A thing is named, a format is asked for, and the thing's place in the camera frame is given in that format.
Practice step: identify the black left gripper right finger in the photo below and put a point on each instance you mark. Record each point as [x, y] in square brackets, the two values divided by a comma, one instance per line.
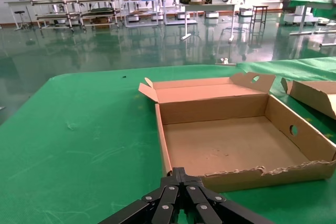
[204, 203]

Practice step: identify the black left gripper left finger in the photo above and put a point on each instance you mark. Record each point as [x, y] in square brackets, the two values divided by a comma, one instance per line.
[162, 200]

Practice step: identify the empty brown cardboard box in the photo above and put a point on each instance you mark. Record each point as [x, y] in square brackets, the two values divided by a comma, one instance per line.
[223, 142]

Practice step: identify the green table mat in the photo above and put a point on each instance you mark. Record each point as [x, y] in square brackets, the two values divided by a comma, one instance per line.
[78, 129]

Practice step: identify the white legged table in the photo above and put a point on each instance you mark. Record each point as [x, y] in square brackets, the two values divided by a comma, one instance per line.
[210, 5]

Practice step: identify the green topped table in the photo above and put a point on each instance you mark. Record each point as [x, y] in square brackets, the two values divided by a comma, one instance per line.
[309, 2]

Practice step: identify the black round stool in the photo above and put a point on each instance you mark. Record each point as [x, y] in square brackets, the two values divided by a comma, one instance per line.
[20, 12]

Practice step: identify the white workbench table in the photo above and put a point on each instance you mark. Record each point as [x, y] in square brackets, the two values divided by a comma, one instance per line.
[18, 2]

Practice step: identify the black square frame stool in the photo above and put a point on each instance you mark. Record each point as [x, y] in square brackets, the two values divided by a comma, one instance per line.
[260, 6]

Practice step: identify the pipe frame trolley rack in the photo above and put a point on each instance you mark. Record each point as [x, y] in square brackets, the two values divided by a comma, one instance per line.
[76, 14]

